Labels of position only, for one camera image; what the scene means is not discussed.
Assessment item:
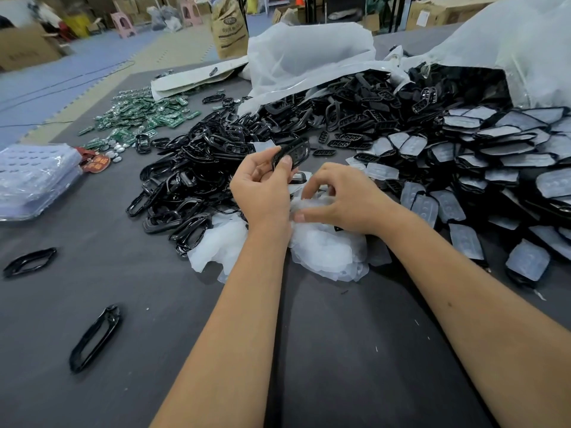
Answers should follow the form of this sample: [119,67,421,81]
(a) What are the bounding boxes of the person's left hand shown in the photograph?
[229,146,294,237]

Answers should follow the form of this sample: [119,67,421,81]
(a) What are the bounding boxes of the person's right hand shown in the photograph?
[294,163,403,240]

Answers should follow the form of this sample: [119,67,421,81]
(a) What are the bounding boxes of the clear film piece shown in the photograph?
[289,188,336,219]

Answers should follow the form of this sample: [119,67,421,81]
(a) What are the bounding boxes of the black key fob shell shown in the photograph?
[271,137,311,172]

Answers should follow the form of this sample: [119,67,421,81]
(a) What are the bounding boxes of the person's left forearm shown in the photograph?
[149,228,293,428]

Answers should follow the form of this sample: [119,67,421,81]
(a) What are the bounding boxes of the person's right forearm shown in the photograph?
[378,205,571,428]

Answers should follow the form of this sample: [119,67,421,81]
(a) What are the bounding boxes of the pile of clear film sheets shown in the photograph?
[187,191,371,283]

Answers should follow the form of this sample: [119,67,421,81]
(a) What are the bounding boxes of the pile of black button pads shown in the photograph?
[250,62,514,164]

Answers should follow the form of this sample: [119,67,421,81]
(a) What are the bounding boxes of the pile of glossy black frames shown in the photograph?
[126,97,273,258]

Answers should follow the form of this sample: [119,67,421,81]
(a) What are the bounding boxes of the white plastic bag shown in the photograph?
[239,22,377,117]

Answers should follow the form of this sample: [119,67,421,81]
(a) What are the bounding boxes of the flat white paper sack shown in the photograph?
[150,55,250,101]

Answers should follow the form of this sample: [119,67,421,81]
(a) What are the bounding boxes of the pile of green circuit boards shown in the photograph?
[78,86,202,151]

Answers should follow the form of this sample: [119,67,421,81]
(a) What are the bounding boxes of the brown paper sack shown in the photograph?
[210,0,250,61]

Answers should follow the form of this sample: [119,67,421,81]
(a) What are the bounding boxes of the group of small silver emblems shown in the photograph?
[103,141,135,164]

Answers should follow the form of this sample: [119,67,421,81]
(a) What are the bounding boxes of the pile of film-covered black covers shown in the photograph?
[346,104,571,291]

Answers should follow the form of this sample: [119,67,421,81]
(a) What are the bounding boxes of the pink plastic stool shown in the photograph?
[180,0,204,27]
[110,12,137,40]

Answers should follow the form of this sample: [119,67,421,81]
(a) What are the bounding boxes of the red printed packet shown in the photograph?
[75,147,112,174]

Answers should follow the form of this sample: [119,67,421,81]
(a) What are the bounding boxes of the grey plastic bags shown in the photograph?
[146,5,184,32]

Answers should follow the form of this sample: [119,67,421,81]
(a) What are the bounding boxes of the large brown cardboard box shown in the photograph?
[405,0,493,32]

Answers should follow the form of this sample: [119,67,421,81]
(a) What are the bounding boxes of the large clear plastic bag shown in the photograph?
[393,0,571,113]

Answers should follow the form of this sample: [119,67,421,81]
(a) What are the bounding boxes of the yellow bag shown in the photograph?
[62,15,91,39]

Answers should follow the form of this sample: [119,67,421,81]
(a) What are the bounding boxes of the stack of clear plastic trays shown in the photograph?
[0,143,84,222]

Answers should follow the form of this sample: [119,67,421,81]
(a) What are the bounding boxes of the black floor cable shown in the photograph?
[0,60,136,130]

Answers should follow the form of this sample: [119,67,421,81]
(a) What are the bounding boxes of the single glossy black frame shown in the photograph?
[69,304,122,374]
[3,247,58,279]

